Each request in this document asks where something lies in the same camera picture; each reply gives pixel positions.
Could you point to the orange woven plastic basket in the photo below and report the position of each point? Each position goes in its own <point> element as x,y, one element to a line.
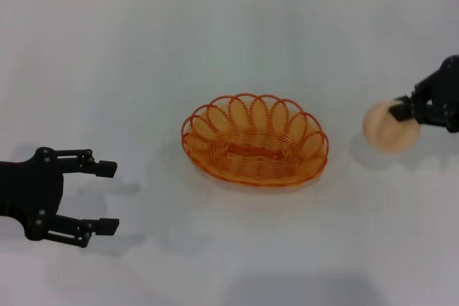
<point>254,144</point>

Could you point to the beige steamed bun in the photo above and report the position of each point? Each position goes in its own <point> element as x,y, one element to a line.
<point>387,128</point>

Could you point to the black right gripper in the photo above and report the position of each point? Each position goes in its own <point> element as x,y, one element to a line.
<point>443,98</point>

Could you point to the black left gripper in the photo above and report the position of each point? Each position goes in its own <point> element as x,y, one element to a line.
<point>28,191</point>

